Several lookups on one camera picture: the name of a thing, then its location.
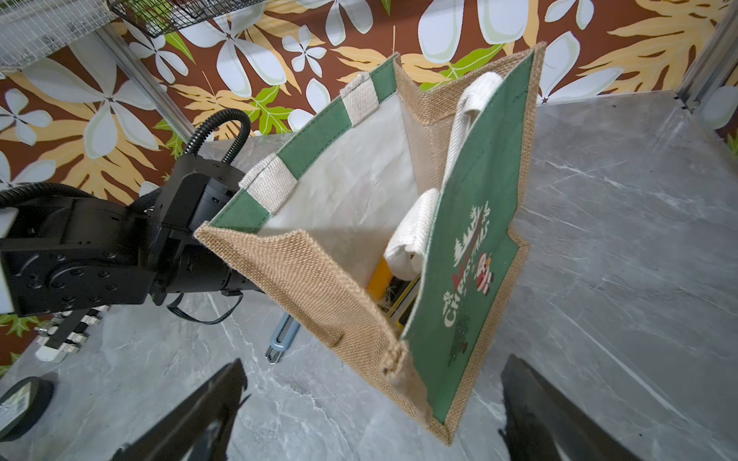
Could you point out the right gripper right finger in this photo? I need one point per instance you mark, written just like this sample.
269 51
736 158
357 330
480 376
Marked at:
543 424

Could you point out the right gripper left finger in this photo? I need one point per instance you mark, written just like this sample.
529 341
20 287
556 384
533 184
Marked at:
200 427

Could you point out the grey utility knife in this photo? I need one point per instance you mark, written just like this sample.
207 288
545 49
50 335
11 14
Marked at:
282 338

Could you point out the orange utility knife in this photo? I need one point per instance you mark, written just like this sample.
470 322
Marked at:
380 281

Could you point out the green burlap Christmas tote bag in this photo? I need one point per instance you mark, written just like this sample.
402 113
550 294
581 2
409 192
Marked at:
430 180

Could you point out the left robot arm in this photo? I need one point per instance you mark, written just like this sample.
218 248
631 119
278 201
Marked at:
64 249

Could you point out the round black tape measure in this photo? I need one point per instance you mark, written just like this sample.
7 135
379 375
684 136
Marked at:
23 406

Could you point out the black socket set rail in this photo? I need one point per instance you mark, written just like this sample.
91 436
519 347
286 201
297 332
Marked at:
66 332

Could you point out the black wire basket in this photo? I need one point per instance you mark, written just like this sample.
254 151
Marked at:
160 17

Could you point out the white wire basket left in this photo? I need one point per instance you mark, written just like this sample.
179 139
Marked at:
35 29

